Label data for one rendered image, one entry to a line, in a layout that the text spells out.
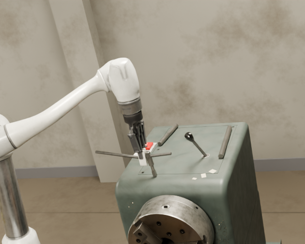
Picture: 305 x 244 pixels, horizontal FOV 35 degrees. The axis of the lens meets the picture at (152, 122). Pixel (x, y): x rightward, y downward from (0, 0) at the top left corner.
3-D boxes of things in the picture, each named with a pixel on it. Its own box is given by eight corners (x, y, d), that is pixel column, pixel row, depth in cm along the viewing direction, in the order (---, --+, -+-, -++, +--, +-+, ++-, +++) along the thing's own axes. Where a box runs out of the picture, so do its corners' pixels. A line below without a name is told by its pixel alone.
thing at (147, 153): (158, 174, 201) (150, 150, 197) (157, 177, 199) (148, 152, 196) (153, 175, 202) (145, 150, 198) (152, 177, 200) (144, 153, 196)
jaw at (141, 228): (158, 240, 188) (135, 220, 187) (166, 234, 185) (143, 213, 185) (149, 259, 179) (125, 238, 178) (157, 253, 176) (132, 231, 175)
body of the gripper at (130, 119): (127, 107, 196) (132, 128, 200) (119, 116, 189) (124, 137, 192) (144, 106, 193) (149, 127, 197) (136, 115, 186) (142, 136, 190)
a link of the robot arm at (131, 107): (113, 103, 187) (116, 117, 189) (135, 101, 183) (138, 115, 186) (122, 94, 195) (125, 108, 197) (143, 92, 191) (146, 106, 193)
